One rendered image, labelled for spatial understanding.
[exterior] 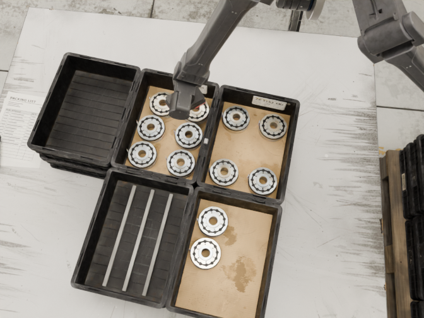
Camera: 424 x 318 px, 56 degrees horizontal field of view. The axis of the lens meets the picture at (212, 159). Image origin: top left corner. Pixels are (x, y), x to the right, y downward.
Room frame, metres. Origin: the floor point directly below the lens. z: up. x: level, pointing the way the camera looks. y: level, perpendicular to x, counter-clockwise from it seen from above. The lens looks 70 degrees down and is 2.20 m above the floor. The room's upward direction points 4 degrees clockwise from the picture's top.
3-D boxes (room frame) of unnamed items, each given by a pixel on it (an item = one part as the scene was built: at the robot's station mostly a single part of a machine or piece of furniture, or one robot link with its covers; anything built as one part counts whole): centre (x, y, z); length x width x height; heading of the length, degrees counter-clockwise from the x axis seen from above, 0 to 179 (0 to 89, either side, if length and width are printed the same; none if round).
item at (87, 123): (0.64, 0.46, 0.87); 0.40 x 0.30 x 0.11; 171
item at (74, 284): (0.19, 0.23, 0.92); 0.40 x 0.30 x 0.02; 171
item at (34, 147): (0.64, 0.46, 0.92); 0.40 x 0.30 x 0.02; 171
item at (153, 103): (0.70, 0.20, 0.86); 0.10 x 0.10 x 0.01
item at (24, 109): (0.62, 0.79, 0.70); 0.33 x 0.23 x 0.01; 178
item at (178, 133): (0.58, 0.09, 0.86); 0.10 x 0.10 x 0.01
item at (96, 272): (0.19, 0.23, 0.87); 0.40 x 0.30 x 0.11; 171
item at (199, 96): (0.57, 0.09, 1.17); 0.10 x 0.07 x 0.07; 126
